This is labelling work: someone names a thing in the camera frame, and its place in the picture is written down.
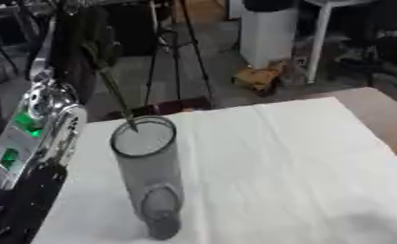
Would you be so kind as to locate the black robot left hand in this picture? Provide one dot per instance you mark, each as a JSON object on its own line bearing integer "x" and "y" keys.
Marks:
{"x": 73, "y": 47}

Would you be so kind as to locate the green flower stem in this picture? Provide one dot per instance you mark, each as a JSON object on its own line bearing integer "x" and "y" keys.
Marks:
{"x": 118, "y": 92}

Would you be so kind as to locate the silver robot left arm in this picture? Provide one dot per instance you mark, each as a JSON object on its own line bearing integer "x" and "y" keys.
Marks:
{"x": 37, "y": 133}

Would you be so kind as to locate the clear glass cylinder vase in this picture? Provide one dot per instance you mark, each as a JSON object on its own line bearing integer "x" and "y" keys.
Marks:
{"x": 151, "y": 178}

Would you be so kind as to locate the brown cardboard piece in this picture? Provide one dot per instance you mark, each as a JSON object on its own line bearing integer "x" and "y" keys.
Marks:
{"x": 258, "y": 77}

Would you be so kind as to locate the white cabinet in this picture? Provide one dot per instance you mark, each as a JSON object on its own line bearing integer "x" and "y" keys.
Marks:
{"x": 268, "y": 38}

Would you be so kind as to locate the white table leg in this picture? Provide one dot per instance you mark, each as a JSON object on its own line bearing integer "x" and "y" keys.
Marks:
{"x": 317, "y": 47}

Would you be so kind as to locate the black office chair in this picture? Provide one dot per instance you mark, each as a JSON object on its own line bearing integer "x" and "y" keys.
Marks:
{"x": 382, "y": 47}

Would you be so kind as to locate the black camera tripod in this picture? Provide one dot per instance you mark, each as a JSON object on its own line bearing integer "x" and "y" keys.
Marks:
{"x": 176, "y": 57}

